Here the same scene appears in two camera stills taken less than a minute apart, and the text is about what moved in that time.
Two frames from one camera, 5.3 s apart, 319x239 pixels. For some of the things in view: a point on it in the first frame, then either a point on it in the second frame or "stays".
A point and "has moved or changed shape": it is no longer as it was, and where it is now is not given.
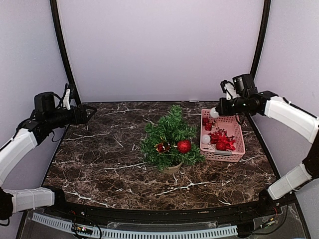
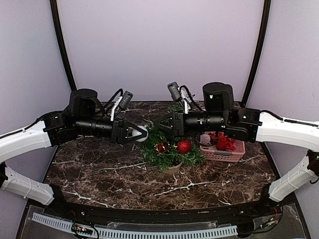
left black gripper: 83,118 to 122,125
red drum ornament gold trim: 163,147 stays
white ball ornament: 214,113 has moved or changed shape
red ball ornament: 184,146 stays
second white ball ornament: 206,139 stays
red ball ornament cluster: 223,141 stays
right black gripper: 223,109 to 179,126
